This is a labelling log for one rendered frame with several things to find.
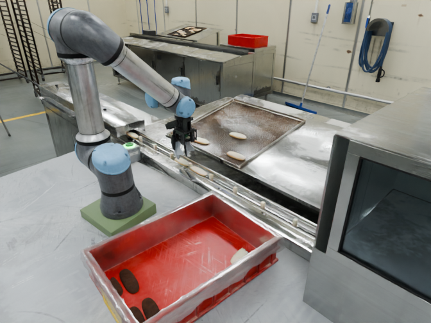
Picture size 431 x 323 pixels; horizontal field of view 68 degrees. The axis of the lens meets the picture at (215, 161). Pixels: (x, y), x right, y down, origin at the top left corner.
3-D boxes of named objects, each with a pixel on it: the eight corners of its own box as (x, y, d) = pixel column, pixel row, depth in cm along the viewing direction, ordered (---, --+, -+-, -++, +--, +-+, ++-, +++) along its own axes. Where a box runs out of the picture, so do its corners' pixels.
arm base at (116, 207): (119, 225, 108) (114, 202, 103) (92, 209, 116) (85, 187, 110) (151, 201, 118) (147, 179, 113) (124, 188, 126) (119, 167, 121)
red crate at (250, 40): (227, 44, 485) (227, 35, 479) (241, 41, 508) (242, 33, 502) (254, 47, 455) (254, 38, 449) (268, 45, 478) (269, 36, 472)
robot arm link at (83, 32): (92, 2, 80) (203, 100, 117) (76, 0, 87) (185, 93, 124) (67, 41, 80) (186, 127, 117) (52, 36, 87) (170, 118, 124)
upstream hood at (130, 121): (40, 93, 253) (37, 82, 249) (63, 89, 264) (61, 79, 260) (117, 140, 173) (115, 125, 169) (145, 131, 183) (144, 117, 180)
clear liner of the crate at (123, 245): (83, 275, 92) (77, 249, 88) (213, 210, 120) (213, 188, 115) (140, 367, 69) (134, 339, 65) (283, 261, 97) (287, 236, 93)
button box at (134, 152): (121, 165, 160) (118, 145, 155) (135, 160, 165) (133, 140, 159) (129, 171, 154) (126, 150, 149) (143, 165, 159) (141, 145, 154)
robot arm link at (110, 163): (108, 198, 105) (99, 163, 97) (92, 181, 113) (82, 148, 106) (140, 184, 111) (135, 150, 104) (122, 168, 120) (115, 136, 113)
